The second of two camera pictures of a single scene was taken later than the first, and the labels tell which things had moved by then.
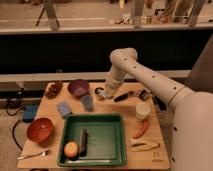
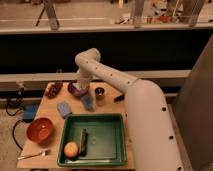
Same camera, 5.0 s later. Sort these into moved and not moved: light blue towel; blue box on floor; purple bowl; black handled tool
Moved: light blue towel
Not moved: blue box on floor; purple bowl; black handled tool
